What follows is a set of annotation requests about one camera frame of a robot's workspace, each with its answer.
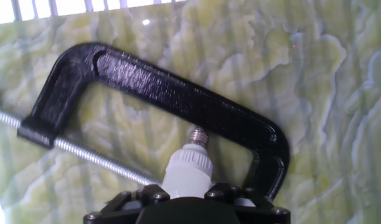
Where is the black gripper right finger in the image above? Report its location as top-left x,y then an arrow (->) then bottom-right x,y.
204,182 -> 291,224

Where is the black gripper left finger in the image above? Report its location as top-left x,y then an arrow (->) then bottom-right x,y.
83,183 -> 172,224

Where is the white light bulb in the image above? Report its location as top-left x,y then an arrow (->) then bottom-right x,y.
161,127 -> 214,200

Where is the black C-clamp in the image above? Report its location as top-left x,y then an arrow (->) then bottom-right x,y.
0,42 -> 291,202

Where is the green marble pattern mat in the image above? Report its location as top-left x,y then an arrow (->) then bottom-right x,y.
0,0 -> 381,224

